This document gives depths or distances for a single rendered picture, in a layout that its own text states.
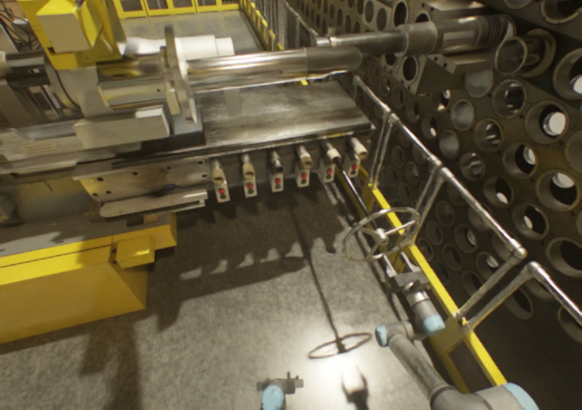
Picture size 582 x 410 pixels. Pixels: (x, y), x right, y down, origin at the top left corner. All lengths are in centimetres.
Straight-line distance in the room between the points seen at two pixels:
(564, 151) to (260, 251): 201
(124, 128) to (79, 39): 66
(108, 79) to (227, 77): 44
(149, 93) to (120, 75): 11
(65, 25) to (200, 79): 48
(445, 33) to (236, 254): 200
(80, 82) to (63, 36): 61
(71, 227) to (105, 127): 74
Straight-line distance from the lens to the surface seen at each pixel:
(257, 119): 203
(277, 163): 172
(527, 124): 240
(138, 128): 169
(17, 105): 227
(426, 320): 129
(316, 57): 145
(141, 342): 230
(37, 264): 213
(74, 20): 112
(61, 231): 221
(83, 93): 175
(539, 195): 242
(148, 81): 135
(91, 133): 175
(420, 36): 207
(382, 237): 144
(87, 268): 197
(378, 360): 214
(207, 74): 137
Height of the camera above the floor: 200
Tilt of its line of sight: 45 degrees down
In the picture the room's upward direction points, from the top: straight up
